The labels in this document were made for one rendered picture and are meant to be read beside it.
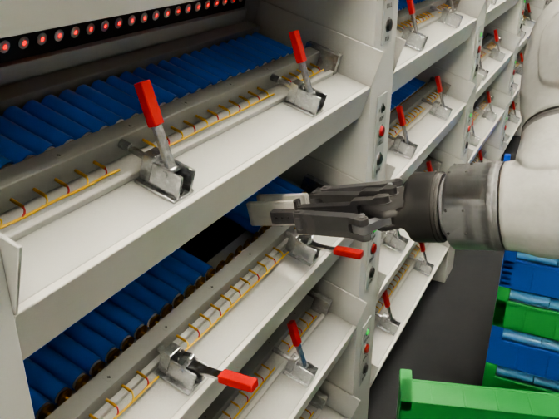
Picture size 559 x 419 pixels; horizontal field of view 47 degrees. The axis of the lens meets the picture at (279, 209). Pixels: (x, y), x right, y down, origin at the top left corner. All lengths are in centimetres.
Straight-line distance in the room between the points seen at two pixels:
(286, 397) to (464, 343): 74
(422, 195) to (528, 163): 11
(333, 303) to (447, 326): 61
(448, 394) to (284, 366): 30
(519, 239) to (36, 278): 43
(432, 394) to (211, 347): 51
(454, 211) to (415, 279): 91
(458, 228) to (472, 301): 107
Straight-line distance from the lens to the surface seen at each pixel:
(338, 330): 102
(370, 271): 103
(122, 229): 47
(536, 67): 71
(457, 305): 169
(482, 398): 110
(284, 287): 76
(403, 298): 147
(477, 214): 64
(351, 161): 92
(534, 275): 114
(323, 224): 69
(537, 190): 62
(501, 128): 232
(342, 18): 88
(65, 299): 43
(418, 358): 149
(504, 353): 123
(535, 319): 118
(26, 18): 39
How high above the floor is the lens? 89
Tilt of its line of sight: 25 degrees down
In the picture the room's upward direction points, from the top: straight up
